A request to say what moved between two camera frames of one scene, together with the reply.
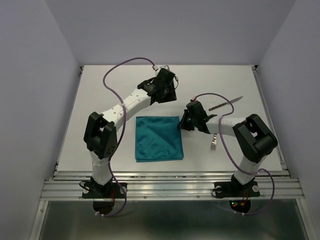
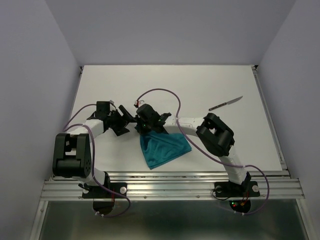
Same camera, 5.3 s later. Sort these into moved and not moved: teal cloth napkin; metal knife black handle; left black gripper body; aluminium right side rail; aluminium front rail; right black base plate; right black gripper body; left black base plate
Moved: left black gripper body; teal cloth napkin; right black gripper body
Not moved: right black base plate; metal knife black handle; aluminium front rail; left black base plate; aluminium right side rail
